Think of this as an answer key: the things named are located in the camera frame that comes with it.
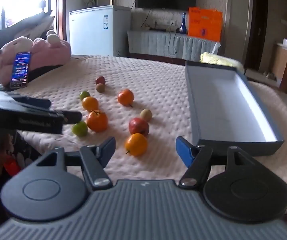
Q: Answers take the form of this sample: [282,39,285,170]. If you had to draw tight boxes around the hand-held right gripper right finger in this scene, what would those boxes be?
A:
[176,136,256,190]

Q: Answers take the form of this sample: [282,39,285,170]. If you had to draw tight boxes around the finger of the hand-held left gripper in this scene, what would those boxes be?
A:
[51,109,83,126]
[15,96,52,108]

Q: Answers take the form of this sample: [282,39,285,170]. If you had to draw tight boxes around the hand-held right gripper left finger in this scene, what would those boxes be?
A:
[35,137,116,192]

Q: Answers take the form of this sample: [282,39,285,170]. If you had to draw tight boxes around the orange tangerine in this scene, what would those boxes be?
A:
[86,110,109,133]
[82,96,99,112]
[125,133,148,157]
[118,89,135,107]

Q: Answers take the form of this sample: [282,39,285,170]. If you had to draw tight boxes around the large red apple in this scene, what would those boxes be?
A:
[129,118,149,136]

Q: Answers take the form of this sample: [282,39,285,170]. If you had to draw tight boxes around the grey box with white inside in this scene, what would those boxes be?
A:
[185,60,285,157]

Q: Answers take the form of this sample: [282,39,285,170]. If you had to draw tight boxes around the black smartphone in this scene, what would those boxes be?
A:
[10,51,32,89]

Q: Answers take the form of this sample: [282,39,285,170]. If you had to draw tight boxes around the dark printed cloth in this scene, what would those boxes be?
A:
[0,130,44,183]

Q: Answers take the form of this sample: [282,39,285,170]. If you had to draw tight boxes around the pink plush toy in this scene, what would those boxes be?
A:
[0,31,72,85]

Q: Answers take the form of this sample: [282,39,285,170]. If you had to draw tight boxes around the pink quilted blanket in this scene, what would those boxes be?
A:
[0,55,287,214]

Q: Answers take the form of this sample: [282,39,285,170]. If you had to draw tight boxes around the black cloth pile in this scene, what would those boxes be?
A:
[0,9,56,46]

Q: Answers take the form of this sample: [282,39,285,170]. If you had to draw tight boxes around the white chest freezer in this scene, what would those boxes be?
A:
[69,5,132,57]

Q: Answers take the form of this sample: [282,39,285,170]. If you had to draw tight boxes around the napa cabbage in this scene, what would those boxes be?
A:
[200,52,244,72]

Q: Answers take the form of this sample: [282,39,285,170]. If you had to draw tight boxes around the cabinet with grey cloth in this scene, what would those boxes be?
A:
[127,30,220,63]

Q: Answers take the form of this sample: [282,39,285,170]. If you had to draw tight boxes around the pair of shoes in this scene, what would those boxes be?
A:
[263,71,278,81]

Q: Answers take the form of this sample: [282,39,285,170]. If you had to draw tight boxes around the blue glass bottle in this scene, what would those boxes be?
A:
[179,12,187,34]

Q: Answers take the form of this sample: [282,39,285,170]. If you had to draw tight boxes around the orange gift box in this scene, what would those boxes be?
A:
[188,7,223,42]

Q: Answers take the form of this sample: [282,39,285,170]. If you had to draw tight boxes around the black hanging cable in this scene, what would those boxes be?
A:
[169,30,181,55]

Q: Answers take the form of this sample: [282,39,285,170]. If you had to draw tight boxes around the black television cable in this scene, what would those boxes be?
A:
[141,8,152,28]

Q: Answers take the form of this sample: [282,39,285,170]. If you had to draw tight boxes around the white wall socket strip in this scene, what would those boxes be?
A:
[155,19,177,27]

